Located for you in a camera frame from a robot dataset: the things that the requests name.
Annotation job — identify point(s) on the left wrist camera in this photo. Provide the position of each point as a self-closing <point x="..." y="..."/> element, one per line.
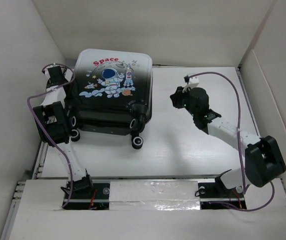
<point x="46" y="68"/>

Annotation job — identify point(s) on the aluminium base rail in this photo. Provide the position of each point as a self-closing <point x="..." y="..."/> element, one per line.
<point x="162" y="174"/>

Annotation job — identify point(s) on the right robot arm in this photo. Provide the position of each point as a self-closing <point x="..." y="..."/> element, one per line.
<point x="261" y="160"/>

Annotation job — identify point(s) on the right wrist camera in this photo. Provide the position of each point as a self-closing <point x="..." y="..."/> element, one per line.
<point x="191" y="82"/>

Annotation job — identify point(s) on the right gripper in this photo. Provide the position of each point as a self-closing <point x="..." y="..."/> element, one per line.
<point x="176" y="97"/>

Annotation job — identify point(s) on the black space-print suitcase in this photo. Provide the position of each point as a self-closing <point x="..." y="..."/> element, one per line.
<point x="112" y="94"/>

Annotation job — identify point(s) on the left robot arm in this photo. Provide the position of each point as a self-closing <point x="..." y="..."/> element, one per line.
<point x="56" y="122"/>

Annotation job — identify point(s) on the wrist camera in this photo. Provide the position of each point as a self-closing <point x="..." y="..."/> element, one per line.
<point x="46" y="68"/>
<point x="191" y="82"/>

